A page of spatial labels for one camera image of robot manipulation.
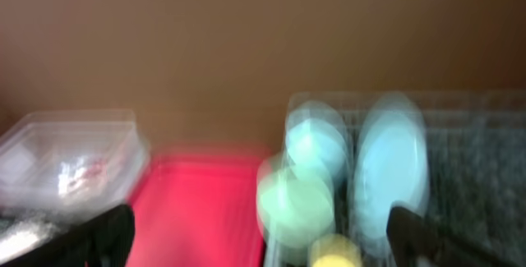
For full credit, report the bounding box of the mint green bowl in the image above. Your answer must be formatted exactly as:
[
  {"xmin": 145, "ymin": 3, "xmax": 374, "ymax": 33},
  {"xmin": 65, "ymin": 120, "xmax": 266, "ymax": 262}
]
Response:
[{"xmin": 256, "ymin": 154, "xmax": 335, "ymax": 255}]

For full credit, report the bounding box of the red serving tray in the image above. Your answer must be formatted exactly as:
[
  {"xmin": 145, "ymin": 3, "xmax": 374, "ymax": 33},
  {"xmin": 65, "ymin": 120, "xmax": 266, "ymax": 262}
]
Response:
[{"xmin": 127, "ymin": 146, "xmax": 270, "ymax": 267}]

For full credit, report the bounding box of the blue bowl with rice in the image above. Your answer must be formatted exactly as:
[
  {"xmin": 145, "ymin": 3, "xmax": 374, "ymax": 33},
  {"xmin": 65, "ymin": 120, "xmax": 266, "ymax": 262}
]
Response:
[{"xmin": 284, "ymin": 100, "xmax": 348, "ymax": 186}]

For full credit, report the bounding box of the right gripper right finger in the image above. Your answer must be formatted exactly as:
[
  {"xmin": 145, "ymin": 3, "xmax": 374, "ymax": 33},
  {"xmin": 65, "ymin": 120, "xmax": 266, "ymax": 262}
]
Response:
[{"xmin": 387, "ymin": 206, "xmax": 514, "ymax": 267}]

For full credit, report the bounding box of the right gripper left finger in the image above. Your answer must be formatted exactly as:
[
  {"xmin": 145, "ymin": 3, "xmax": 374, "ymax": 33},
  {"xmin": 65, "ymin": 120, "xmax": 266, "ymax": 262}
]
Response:
[{"xmin": 1, "ymin": 204, "xmax": 136, "ymax": 267}]

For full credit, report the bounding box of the white napkin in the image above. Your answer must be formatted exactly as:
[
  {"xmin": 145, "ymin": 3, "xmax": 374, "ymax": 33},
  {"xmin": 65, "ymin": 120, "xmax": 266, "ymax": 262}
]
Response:
[{"xmin": 57, "ymin": 155, "xmax": 108, "ymax": 202}]

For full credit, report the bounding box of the grey dishwasher rack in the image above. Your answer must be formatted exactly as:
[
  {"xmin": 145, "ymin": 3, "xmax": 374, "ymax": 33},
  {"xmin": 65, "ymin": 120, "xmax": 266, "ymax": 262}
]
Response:
[{"xmin": 288, "ymin": 91, "xmax": 525, "ymax": 266}]

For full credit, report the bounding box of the clear plastic waste bin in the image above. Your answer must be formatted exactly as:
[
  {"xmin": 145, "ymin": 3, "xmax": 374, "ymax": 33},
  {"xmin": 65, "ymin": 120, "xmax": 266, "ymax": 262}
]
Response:
[{"xmin": 1, "ymin": 109, "xmax": 150, "ymax": 218}]

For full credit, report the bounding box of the light blue plate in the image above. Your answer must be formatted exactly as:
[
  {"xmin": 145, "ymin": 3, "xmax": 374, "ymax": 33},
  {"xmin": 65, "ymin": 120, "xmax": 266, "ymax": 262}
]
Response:
[{"xmin": 353, "ymin": 93, "xmax": 429, "ymax": 260}]

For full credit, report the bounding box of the yellow plastic cup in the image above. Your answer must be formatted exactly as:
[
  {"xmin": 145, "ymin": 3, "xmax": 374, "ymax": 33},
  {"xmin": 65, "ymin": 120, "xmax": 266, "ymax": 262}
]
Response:
[{"xmin": 308, "ymin": 234, "xmax": 363, "ymax": 267}]

